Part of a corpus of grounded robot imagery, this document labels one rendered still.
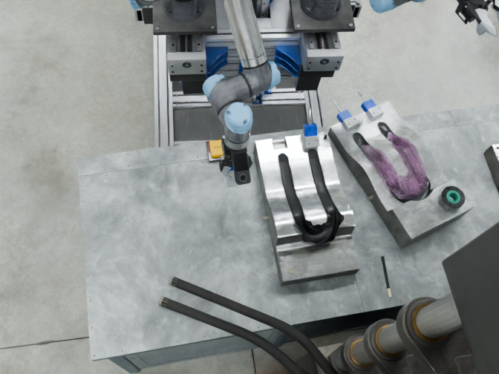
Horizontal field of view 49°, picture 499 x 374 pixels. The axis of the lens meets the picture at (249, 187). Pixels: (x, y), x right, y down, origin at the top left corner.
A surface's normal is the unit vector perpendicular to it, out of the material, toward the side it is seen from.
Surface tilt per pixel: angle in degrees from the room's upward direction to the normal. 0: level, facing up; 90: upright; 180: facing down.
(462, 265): 90
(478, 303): 90
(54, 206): 0
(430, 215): 0
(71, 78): 0
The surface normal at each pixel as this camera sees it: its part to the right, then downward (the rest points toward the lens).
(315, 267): 0.07, -0.40
